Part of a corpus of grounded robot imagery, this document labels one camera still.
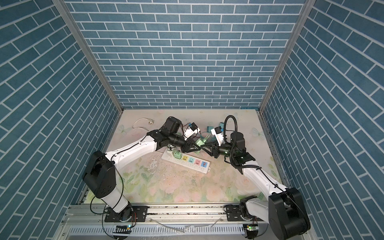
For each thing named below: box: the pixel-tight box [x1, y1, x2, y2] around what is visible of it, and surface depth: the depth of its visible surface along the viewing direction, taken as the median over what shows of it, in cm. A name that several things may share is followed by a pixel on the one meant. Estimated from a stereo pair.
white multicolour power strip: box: [161, 148, 211, 174], surface depth 91 cm
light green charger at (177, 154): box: [173, 150, 182, 160], surface depth 90 cm
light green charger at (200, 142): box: [195, 134, 210, 147], surface depth 78 cm
